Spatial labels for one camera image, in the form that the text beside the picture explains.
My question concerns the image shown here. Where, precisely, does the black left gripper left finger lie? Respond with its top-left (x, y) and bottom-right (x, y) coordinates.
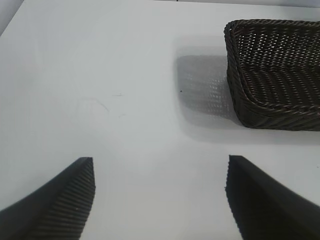
top-left (0, 156), bottom-right (97, 240)

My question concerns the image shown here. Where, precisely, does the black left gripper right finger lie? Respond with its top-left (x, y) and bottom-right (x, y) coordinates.
top-left (224, 154), bottom-right (320, 240)

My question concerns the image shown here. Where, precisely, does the dark brown wicker basket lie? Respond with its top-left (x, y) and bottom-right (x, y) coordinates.
top-left (223, 18), bottom-right (320, 132)

